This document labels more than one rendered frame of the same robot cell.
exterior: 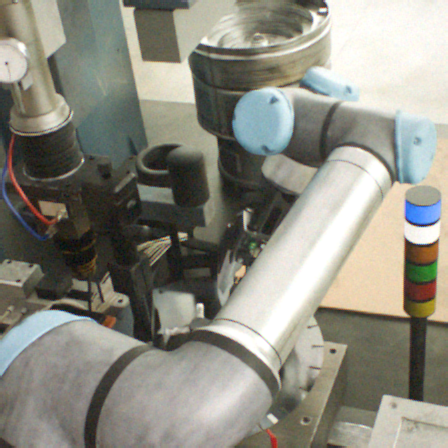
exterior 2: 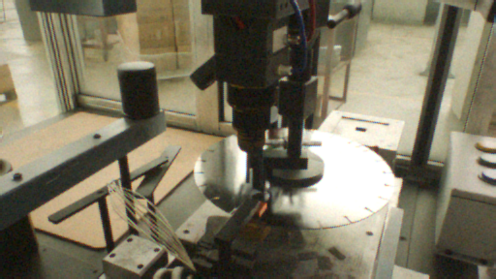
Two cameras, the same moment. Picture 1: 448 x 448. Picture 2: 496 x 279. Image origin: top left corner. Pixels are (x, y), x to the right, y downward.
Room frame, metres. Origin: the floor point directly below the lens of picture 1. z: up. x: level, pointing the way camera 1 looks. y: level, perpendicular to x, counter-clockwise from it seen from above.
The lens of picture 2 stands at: (0.93, 0.61, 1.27)
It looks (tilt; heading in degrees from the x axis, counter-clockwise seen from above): 25 degrees down; 269
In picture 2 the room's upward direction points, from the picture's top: straight up
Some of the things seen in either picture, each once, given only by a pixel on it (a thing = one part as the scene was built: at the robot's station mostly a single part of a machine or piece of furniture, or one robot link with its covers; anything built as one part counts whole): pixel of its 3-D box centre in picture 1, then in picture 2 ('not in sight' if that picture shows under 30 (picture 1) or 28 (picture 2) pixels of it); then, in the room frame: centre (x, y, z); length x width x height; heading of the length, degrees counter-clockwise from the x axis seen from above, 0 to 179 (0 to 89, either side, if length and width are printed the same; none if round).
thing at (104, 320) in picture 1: (84, 329); (240, 235); (0.93, 0.21, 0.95); 0.10 x 0.03 x 0.07; 63
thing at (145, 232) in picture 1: (128, 223); (331, 13); (0.81, 0.10, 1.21); 0.08 x 0.06 x 0.03; 63
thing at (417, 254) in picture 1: (421, 244); not in sight; (0.84, -0.27, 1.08); 0.05 x 0.04 x 0.03; 153
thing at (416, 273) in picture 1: (420, 263); not in sight; (0.84, -0.27, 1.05); 0.05 x 0.04 x 0.03; 153
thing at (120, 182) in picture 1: (119, 229); (300, 43); (0.85, 0.11, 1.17); 0.06 x 0.05 x 0.20; 54
